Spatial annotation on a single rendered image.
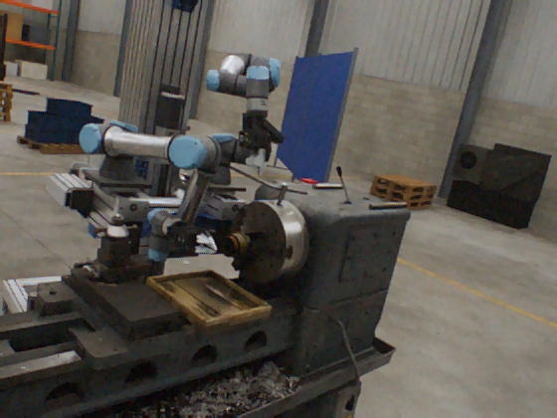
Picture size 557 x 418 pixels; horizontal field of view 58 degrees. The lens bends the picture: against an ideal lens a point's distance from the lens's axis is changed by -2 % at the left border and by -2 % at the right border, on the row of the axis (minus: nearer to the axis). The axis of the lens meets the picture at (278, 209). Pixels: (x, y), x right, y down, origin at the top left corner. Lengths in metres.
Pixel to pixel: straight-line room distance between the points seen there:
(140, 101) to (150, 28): 0.32
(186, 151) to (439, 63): 11.37
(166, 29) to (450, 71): 10.73
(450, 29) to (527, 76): 2.16
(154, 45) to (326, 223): 1.09
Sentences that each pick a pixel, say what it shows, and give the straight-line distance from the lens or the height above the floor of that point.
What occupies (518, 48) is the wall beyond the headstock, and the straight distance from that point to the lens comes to 12.32.
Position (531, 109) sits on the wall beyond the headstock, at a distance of 11.94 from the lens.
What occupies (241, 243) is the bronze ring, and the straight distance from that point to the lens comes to 1.82.
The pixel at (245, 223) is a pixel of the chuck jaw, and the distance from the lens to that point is 1.89.
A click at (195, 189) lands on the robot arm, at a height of 1.22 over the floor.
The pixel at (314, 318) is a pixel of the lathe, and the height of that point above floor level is 0.82.
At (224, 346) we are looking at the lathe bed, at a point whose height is 0.77.
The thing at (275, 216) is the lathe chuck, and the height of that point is 1.20.
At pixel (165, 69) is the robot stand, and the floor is 1.63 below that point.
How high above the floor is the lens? 1.65
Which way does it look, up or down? 13 degrees down
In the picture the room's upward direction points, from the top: 12 degrees clockwise
